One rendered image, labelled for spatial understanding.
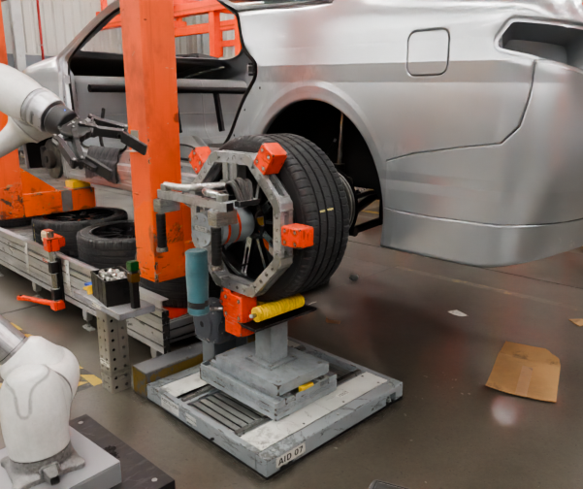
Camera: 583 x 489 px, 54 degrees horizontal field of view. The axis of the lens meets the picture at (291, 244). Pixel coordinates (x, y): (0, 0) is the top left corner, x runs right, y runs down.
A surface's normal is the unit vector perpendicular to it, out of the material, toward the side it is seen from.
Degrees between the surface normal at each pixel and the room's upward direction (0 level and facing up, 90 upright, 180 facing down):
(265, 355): 90
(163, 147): 90
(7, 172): 90
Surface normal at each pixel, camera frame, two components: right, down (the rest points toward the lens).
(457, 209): -0.71, 0.17
